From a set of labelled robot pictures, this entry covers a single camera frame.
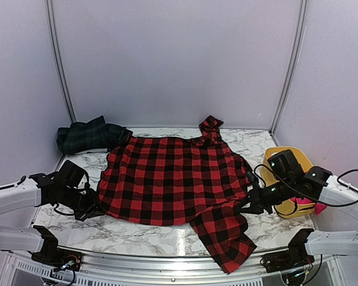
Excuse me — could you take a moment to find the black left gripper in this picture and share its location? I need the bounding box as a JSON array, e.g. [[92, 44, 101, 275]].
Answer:
[[60, 185, 105, 222]]

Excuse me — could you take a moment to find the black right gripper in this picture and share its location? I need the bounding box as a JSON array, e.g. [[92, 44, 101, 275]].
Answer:
[[235, 176, 295, 215]]

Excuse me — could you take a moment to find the red black plaid shirt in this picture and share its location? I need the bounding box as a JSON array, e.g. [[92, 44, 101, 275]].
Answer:
[[97, 116, 256, 273]]

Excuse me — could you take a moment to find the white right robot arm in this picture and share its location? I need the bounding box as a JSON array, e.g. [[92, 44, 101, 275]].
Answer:
[[238, 149, 358, 267]]

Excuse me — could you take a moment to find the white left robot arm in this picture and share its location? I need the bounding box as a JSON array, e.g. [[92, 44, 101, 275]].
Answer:
[[0, 160, 104, 265]]

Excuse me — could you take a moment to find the yellow laundry basket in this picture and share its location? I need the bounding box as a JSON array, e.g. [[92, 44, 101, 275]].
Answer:
[[260, 147, 313, 219]]

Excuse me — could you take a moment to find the dark green plaid garment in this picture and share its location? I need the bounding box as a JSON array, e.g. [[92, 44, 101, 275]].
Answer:
[[56, 116, 133, 155]]

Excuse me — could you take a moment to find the pink garment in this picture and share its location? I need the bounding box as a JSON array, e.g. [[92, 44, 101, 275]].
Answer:
[[291, 198, 327, 215]]

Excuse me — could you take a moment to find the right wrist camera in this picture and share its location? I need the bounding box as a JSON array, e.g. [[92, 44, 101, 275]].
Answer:
[[246, 172, 260, 188]]

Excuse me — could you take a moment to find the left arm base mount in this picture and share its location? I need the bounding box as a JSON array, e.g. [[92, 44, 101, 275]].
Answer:
[[29, 247, 83, 271]]

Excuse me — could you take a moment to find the aluminium front rail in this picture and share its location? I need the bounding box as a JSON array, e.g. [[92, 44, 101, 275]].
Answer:
[[5, 235, 339, 286]]

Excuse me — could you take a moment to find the left corner wall post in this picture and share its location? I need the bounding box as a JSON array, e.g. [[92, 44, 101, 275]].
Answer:
[[45, 0, 76, 123]]

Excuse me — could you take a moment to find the corner wall post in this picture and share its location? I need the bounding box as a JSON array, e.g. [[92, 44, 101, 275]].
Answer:
[[45, 0, 76, 123], [269, 0, 309, 137]]

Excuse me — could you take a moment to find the right corner wall post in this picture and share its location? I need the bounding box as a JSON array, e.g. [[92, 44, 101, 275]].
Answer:
[[269, 0, 309, 137]]

